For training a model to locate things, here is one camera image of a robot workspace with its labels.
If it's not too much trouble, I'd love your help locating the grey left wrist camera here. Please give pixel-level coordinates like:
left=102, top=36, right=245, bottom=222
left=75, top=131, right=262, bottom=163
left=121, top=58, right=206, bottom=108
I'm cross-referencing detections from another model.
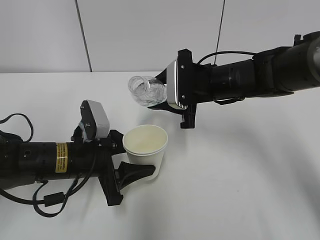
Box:
left=78, top=99, right=110, bottom=143

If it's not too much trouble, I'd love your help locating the clear water bottle green label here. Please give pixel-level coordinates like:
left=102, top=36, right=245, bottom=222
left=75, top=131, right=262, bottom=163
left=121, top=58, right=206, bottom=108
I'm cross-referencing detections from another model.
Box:
left=128, top=76, right=167, bottom=107

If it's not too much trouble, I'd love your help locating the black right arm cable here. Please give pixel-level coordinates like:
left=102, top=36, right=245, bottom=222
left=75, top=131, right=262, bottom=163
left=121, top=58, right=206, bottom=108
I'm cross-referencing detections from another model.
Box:
left=197, top=50, right=258, bottom=65

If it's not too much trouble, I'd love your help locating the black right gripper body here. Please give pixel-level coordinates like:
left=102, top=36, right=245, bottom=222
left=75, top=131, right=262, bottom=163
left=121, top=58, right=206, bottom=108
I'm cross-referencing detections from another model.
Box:
left=177, top=49, right=215, bottom=129

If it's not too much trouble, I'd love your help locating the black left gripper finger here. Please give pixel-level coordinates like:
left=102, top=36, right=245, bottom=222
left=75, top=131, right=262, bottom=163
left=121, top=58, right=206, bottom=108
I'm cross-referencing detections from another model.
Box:
left=117, top=161, right=156, bottom=190
left=109, top=129, right=126, bottom=157

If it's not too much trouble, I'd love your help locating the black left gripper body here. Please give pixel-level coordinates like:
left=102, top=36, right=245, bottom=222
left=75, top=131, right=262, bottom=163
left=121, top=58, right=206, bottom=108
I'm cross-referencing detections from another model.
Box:
left=71, top=126, right=124, bottom=206

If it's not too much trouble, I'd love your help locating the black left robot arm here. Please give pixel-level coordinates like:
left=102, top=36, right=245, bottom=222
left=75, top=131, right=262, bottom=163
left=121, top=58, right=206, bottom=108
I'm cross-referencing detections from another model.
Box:
left=0, top=130, right=156, bottom=207

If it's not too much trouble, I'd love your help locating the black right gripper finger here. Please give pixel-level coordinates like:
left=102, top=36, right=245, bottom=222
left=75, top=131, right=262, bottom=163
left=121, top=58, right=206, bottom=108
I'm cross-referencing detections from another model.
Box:
left=148, top=101, right=184, bottom=115
left=154, top=68, right=167, bottom=86

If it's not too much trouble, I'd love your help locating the white paper cup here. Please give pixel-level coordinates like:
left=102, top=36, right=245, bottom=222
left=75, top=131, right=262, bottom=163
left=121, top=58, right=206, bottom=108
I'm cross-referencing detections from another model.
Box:
left=122, top=124, right=169, bottom=181

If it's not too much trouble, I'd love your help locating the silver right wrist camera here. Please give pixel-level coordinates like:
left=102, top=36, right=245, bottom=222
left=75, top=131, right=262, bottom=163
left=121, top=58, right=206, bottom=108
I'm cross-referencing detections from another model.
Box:
left=166, top=59, right=188, bottom=110

